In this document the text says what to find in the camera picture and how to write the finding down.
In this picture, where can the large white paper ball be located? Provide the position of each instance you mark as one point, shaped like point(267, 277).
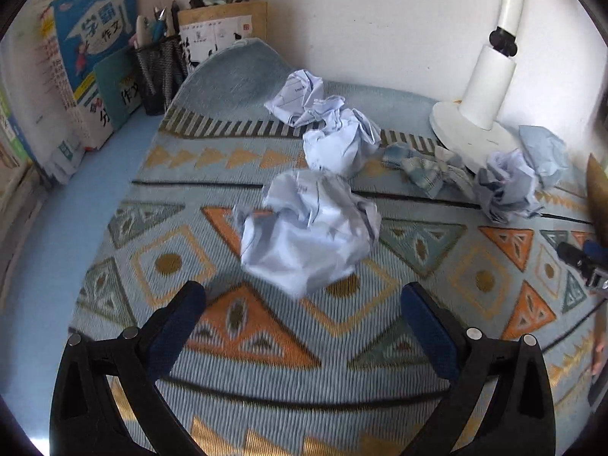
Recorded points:
point(308, 237)

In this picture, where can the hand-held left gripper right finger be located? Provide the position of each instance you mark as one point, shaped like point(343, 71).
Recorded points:
point(430, 332)

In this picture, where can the white desk lamp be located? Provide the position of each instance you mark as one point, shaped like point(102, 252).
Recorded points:
point(489, 76)

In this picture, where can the person's right hand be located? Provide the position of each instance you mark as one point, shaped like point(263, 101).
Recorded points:
point(600, 342)

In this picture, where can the patterned woven mat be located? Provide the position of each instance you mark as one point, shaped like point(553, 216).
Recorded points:
point(332, 342)

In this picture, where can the teal thin book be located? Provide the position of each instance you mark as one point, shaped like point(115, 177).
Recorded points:
point(121, 90)

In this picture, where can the crumpled light blue paper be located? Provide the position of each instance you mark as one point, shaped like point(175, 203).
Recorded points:
point(544, 154)

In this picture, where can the blue cartoon cover book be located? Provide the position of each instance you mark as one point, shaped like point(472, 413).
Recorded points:
point(95, 33)

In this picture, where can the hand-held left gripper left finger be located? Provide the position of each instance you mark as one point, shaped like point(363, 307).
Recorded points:
point(175, 337)

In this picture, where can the row of upright books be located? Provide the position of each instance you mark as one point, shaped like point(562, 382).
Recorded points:
point(12, 128)

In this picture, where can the brown cardboard box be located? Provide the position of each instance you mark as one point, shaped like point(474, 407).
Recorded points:
point(598, 190)

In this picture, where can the plaid fabric bow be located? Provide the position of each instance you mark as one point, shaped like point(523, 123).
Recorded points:
point(427, 167)

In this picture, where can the cardboard stationery box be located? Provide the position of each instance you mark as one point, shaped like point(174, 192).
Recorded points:
point(223, 33)

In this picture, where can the bundle of pens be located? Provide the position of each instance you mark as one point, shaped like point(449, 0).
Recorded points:
point(154, 26)

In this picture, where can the stack of flat books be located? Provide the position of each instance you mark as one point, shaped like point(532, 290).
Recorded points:
point(19, 204)

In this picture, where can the black mesh pen holder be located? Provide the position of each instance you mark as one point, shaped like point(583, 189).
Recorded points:
point(159, 73)

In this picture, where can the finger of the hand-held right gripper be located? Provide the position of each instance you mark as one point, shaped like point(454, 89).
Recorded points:
point(572, 255)

